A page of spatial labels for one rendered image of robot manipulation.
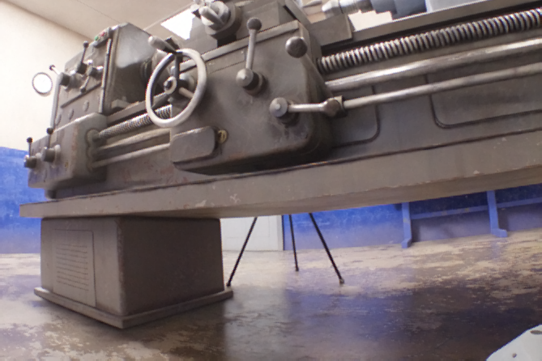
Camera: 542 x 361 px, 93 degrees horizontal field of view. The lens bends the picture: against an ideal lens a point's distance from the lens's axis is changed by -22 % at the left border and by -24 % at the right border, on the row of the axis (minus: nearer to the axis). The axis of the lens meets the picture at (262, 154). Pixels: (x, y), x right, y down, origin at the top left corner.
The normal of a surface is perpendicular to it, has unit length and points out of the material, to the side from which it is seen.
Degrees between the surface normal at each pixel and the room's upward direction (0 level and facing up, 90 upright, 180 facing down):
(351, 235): 90
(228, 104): 90
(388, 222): 90
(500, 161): 90
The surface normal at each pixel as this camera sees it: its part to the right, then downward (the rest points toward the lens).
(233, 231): -0.50, -0.16
